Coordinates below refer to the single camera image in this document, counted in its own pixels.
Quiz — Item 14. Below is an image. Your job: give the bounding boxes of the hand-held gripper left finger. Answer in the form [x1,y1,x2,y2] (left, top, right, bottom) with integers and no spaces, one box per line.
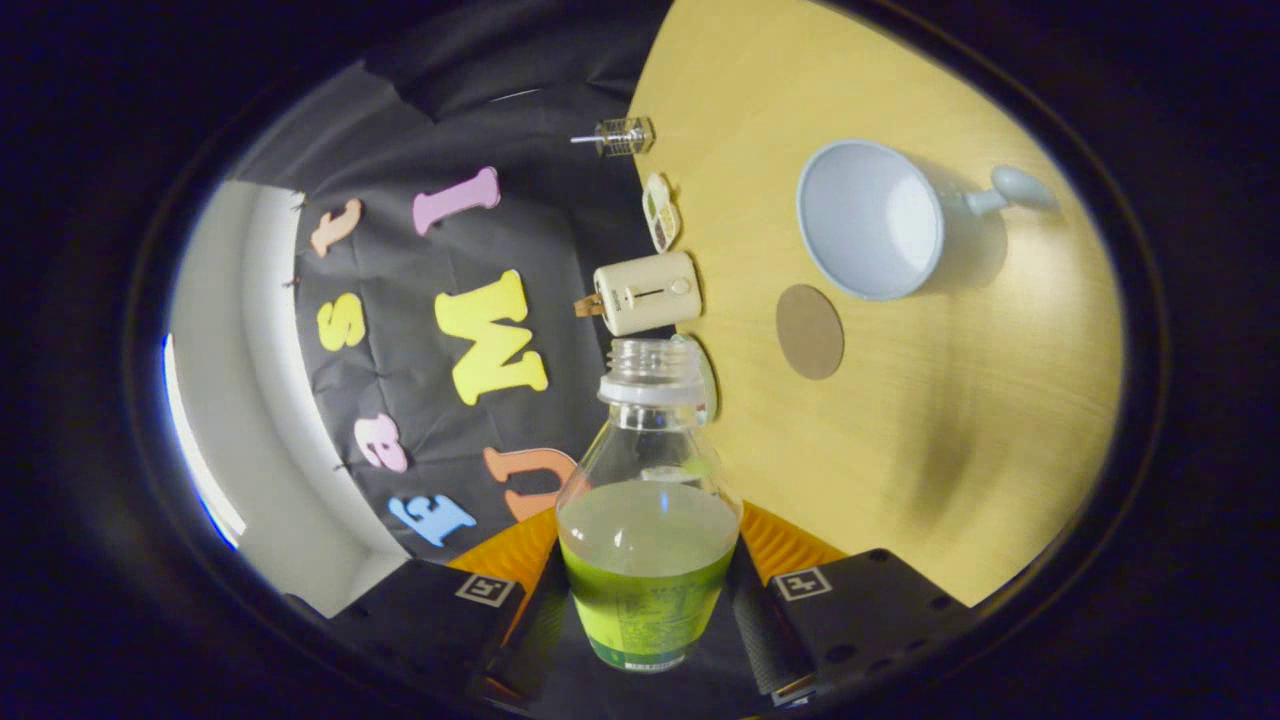
[330,505,591,701]

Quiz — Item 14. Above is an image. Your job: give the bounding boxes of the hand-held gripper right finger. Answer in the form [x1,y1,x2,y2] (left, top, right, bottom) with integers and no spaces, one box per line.
[730,500,976,701]

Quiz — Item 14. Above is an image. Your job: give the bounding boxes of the clear green juice bottle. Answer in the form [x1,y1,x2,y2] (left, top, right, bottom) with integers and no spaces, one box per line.
[555,338,743,673]

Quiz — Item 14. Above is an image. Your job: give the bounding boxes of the round brown coaster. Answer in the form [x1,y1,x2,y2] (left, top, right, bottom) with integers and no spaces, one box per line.
[776,284,845,381]

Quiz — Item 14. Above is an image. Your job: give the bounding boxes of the pale blue cup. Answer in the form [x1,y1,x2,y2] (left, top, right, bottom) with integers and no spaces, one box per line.
[796,139,1059,303]

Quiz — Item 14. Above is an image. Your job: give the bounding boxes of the wooden table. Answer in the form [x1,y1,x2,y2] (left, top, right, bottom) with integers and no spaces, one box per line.
[625,0,1126,611]

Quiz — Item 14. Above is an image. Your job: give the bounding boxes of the pale green plate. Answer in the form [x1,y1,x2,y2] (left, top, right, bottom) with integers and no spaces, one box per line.
[672,333,719,426]

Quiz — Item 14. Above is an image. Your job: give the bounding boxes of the cream toaster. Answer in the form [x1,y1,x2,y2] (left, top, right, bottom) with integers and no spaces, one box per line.
[593,251,703,338]

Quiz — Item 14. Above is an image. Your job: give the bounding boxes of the black backdrop cloth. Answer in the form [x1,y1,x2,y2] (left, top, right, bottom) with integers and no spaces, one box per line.
[235,0,691,720]

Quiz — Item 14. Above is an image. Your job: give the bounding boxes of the white compartment tray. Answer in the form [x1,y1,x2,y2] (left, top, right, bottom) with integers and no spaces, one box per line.
[642,173,681,253]

